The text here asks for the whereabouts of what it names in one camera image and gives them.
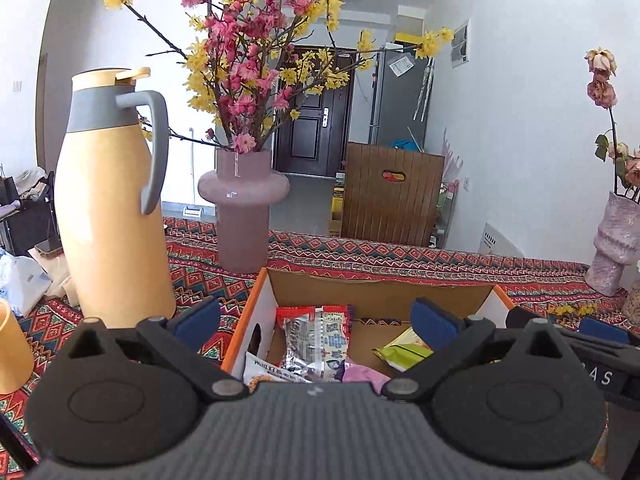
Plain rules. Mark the green snack packet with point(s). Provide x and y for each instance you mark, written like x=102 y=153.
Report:
x=400 y=352

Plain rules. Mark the fallen yellow blossoms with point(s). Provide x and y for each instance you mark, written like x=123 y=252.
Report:
x=570 y=310

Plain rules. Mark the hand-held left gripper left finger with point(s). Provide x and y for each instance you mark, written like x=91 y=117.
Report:
x=197 y=319

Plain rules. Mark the pale dried grass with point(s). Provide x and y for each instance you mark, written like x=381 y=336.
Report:
x=451 y=157

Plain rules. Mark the metal storage trolley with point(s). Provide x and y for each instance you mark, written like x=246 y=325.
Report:
x=445 y=215

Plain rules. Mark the white oat cookie packet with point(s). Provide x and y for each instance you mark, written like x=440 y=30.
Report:
x=267 y=371

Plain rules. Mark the white plastic bag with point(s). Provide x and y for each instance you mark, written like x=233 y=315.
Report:
x=25 y=285

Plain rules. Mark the yellow grey thermos jug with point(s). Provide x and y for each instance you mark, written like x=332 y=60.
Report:
x=110 y=210

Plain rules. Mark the textured pink vase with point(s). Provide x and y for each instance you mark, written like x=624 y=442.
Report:
x=612 y=245

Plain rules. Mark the orange red cardboard box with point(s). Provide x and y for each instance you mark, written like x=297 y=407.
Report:
x=380 y=297

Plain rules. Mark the dried rose bouquet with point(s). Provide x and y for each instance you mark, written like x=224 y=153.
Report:
x=602 y=90

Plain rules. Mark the red yellow blossom branches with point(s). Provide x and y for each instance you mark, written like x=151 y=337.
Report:
x=255 y=40

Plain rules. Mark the pink snack packet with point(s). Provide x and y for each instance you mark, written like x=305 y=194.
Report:
x=365 y=375

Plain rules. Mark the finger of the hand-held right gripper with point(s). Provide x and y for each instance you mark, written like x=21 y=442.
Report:
x=517 y=317
x=605 y=331

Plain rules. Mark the dark brown door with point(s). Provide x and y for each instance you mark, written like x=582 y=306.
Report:
x=305 y=140

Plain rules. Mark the grey refrigerator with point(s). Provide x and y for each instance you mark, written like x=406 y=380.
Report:
x=397 y=105

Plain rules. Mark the white umbrella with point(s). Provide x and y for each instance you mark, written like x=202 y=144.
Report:
x=424 y=90

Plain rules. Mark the white wall fuse box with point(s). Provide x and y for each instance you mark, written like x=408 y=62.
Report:
x=460 y=44

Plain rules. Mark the patterned red tablecloth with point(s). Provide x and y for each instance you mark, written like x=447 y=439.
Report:
x=350 y=257

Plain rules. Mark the blue bag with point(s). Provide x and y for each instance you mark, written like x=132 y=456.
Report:
x=405 y=144

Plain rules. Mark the yellow cup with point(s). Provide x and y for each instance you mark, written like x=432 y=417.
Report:
x=12 y=355

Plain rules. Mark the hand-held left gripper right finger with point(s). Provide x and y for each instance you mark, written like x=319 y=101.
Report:
x=434 y=322

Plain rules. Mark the silver red snack packet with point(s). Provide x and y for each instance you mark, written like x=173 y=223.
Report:
x=315 y=340

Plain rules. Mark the black chair with clothes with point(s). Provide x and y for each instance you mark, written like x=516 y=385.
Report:
x=27 y=215

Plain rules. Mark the white wall heater panel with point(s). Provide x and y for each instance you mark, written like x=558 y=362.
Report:
x=497 y=242

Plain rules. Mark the yellow beige box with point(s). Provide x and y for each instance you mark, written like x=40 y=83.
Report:
x=410 y=35

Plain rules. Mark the white paper notice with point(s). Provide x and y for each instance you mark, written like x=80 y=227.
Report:
x=401 y=65

